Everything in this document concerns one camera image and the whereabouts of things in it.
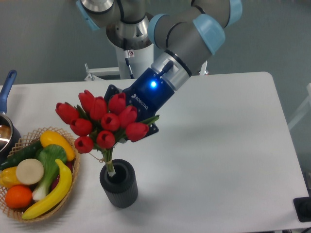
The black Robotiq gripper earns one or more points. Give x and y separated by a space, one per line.
148 94

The red tulip bouquet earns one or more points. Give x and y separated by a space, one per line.
100 124

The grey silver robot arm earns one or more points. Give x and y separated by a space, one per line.
160 53

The dark grey ribbed vase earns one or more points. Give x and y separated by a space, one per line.
121 189

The yellow squash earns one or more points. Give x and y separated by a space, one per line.
53 138

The green white bok choy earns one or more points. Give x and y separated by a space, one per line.
47 157

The green cucumber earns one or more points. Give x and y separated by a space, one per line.
27 152

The yellow plastic banana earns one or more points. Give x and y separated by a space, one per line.
53 198

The beige round disc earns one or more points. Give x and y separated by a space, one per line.
30 171

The yellow bell pepper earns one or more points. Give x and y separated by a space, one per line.
8 177

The orange plastic fruit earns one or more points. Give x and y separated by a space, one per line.
18 196

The black device at table edge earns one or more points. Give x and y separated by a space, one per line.
303 208

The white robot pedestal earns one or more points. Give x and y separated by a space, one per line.
187 61

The blue handled saucepan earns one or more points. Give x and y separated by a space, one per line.
9 135

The white frame at right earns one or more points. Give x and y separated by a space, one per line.
301 110

